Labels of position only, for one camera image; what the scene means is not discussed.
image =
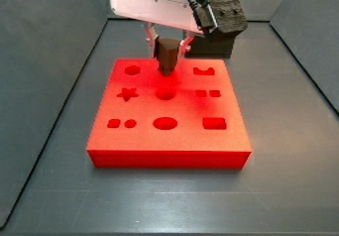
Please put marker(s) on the red shape sorter block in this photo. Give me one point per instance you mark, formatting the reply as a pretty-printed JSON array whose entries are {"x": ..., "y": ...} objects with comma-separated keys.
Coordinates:
[{"x": 175, "y": 121}]

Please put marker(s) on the brown three prong peg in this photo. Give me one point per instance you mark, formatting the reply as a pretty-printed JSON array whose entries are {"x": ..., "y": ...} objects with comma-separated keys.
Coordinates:
[{"x": 166, "y": 54}]

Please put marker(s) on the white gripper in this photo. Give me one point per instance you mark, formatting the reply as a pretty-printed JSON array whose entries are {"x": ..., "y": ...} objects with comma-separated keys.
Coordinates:
[{"x": 173, "y": 13}]

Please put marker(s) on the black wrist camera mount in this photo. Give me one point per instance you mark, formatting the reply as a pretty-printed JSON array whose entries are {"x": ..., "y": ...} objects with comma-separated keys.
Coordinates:
[{"x": 221, "y": 18}]

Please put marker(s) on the black block holder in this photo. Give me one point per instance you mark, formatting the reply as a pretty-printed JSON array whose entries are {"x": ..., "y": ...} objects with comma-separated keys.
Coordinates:
[{"x": 206, "y": 50}]

